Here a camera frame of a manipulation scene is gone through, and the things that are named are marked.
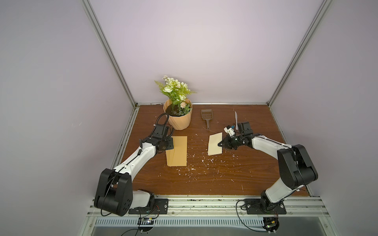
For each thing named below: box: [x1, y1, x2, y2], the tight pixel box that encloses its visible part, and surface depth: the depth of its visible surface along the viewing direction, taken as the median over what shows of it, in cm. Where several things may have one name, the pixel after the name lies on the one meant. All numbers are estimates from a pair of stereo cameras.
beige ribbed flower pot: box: [162, 98, 193, 131], surface depth 97 cm
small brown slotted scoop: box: [200, 109, 214, 130], surface depth 116 cm
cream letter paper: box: [207, 132, 223, 156], surface depth 94 cm
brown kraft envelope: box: [165, 135, 188, 167], surface depth 95 cm
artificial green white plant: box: [154, 75, 198, 116], surface depth 93 cm
